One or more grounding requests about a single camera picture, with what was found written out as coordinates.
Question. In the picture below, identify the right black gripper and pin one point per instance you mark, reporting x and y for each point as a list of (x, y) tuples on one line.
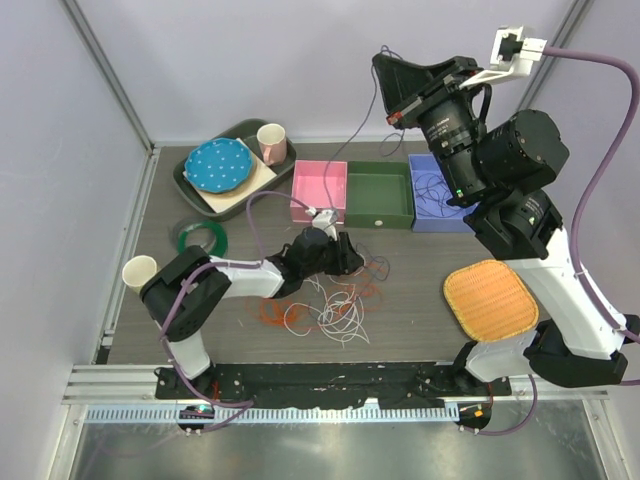
[(406, 87)]

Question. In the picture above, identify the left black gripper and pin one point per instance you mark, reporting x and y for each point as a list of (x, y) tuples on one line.
[(346, 259)]

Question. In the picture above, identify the green plastic box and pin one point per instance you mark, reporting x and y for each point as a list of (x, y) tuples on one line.
[(379, 195)]

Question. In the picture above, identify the pink plastic box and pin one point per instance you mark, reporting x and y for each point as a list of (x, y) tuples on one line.
[(321, 184)]

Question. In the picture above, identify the blue plastic box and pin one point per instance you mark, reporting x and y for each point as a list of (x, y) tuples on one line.
[(430, 195)]

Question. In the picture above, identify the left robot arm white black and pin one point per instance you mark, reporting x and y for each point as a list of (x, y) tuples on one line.
[(183, 294)]

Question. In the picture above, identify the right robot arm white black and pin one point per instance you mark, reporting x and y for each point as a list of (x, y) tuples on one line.
[(499, 177)]

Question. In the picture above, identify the green tape roll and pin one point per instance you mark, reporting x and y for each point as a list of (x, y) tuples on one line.
[(207, 234)]

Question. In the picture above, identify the pink mug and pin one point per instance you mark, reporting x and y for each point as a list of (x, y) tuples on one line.
[(272, 141)]

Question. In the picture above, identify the beige square board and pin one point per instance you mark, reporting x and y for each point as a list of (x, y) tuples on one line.
[(260, 176)]

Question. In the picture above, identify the orange woven mat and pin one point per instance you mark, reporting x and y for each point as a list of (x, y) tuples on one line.
[(490, 302)]

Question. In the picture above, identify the blue dotted plate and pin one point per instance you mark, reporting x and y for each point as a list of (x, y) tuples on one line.
[(219, 165)]

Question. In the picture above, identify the dark green serving tray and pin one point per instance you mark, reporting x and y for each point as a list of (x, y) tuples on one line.
[(246, 131)]

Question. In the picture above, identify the yellow mug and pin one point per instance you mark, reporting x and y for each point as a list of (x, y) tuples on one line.
[(137, 272)]

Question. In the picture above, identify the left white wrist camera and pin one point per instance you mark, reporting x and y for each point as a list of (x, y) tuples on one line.
[(325, 220)]

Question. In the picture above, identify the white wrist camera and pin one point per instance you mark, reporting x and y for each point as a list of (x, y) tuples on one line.
[(325, 220), (513, 55)]

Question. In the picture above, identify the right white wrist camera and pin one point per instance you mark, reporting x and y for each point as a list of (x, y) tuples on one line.
[(513, 55)]

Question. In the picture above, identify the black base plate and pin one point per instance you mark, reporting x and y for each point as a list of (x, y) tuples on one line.
[(341, 385)]

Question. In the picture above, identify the white slotted cable duct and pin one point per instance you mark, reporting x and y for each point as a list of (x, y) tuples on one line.
[(191, 415)]

